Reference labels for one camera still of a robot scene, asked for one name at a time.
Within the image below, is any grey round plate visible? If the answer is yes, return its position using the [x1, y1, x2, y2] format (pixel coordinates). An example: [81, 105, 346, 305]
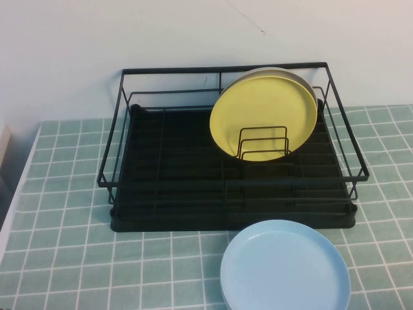
[239, 66, 319, 108]

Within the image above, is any green checked tablecloth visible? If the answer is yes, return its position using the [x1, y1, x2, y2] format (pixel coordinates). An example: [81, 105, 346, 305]
[0, 102, 413, 310]

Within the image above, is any yellow round plate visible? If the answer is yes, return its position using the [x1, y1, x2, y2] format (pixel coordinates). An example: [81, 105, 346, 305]
[208, 74, 318, 163]

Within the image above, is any black wire dish rack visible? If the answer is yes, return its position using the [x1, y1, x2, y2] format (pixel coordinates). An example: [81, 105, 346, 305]
[96, 61, 370, 208]

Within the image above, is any black plastic drain tray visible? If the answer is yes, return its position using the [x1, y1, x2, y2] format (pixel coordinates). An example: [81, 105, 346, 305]
[109, 102, 359, 233]

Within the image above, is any light blue round plate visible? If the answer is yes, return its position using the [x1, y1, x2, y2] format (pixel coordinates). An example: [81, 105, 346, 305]
[219, 219, 351, 310]
[221, 281, 238, 310]

